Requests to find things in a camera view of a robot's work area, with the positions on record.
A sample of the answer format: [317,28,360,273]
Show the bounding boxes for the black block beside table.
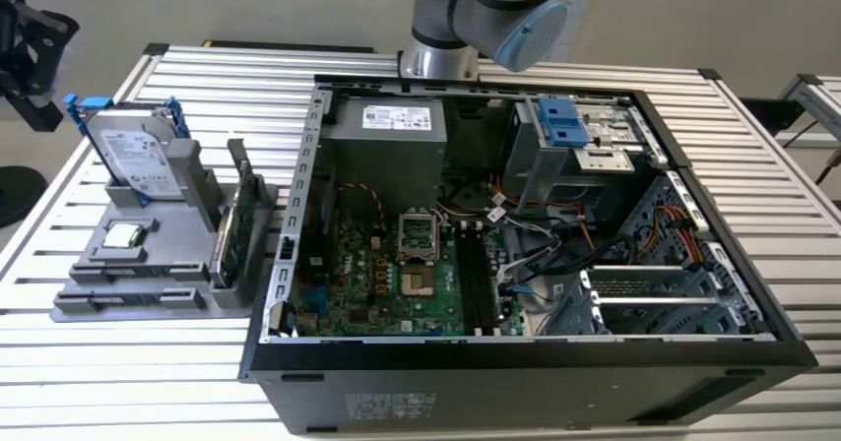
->
[741,96,807,132]

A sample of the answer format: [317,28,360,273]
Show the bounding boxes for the RAM stick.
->
[73,261,203,278]
[62,288,199,309]

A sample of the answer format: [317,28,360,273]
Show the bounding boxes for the metal socket cover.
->
[397,209,442,265]

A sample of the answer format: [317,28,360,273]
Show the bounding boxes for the black RAM slot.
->
[472,221,497,337]
[464,221,489,337]
[457,221,481,337]

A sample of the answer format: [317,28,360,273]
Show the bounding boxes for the orange and red power wires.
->
[632,203,707,271]

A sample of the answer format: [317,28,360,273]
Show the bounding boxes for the blue plastic drive latch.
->
[536,96,588,148]

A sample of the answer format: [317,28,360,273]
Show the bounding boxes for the CPU socket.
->
[401,269,440,298]

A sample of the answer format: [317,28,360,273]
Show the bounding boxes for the thick black wire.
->
[518,214,636,284]

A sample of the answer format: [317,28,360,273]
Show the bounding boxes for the grey power supply unit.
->
[320,96,450,216]

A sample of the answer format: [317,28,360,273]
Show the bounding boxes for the multicolour fan wire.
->
[337,181,390,231]

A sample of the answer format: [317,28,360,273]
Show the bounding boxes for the grey wire bundle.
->
[436,192,512,226]

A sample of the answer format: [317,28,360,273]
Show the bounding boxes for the metal slat side table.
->
[779,73,841,147]

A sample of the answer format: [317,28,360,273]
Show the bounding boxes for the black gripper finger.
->
[10,10,81,133]

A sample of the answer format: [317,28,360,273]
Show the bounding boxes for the silver CPU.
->
[105,222,147,249]

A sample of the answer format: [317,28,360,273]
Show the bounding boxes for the hard disk in blue carrier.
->
[63,94,193,204]

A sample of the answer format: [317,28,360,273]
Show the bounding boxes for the silver perforated disk bay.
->
[539,263,775,338]

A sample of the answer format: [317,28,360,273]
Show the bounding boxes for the green Dell motherboard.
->
[294,184,528,338]

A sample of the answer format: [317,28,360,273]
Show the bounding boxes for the grey parts rack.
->
[50,138,292,324]

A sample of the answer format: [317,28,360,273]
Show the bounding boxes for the silver optical drive bay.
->
[502,94,669,219]

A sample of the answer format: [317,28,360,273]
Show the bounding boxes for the green graphics card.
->
[210,138,269,287]

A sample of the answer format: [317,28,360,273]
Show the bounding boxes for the black open PC case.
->
[237,74,820,435]

